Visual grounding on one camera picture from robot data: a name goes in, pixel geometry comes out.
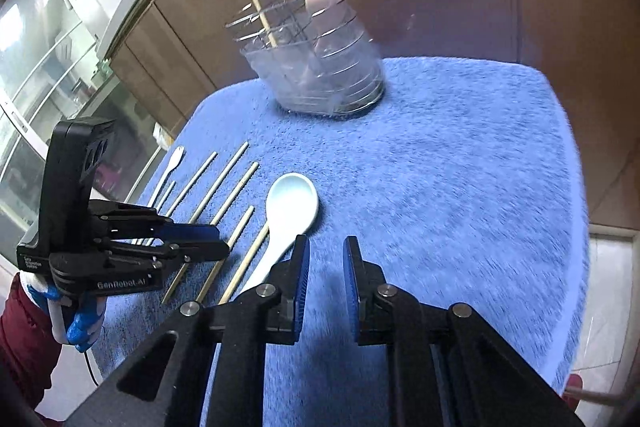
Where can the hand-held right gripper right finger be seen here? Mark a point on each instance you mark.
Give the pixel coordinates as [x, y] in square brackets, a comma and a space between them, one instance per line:
[351, 292]

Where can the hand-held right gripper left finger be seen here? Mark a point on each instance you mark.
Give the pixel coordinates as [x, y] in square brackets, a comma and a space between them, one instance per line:
[301, 287]

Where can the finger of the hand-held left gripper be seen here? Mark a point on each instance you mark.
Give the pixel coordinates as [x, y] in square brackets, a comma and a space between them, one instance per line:
[192, 232]
[200, 252]

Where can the person's left forearm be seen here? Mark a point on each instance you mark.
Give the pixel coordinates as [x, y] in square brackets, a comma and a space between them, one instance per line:
[25, 347]

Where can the person's left hand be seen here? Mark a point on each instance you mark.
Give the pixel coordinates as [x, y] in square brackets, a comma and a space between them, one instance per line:
[82, 324]

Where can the sliding glass door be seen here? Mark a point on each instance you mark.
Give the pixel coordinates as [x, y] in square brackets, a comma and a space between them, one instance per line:
[30, 82]

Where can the blue towel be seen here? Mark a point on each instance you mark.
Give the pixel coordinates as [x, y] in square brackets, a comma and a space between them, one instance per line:
[425, 187]

